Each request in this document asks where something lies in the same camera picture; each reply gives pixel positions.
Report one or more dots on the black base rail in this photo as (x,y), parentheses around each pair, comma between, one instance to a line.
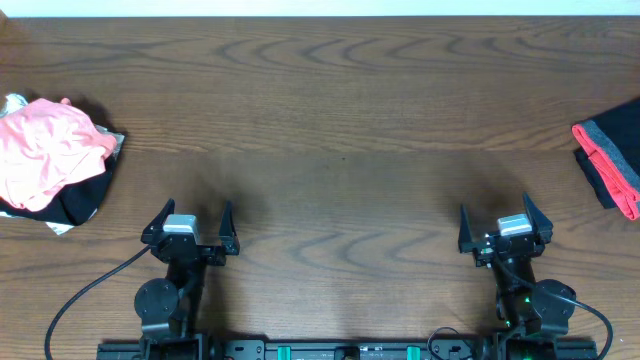
(259,350)

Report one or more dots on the black folded garment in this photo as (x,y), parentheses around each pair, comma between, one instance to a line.
(77,203)

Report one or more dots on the black leggings red waistband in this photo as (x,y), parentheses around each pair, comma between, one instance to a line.
(608,155)

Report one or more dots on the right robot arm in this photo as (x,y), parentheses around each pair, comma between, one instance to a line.
(536,313)

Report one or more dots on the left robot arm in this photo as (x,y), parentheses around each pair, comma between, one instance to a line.
(168,306)

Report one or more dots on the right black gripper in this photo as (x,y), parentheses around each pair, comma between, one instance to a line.
(484,251)

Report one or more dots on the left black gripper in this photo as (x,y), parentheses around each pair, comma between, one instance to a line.
(227,244)

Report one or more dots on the pink crumpled garment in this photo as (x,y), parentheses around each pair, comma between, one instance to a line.
(46,146)

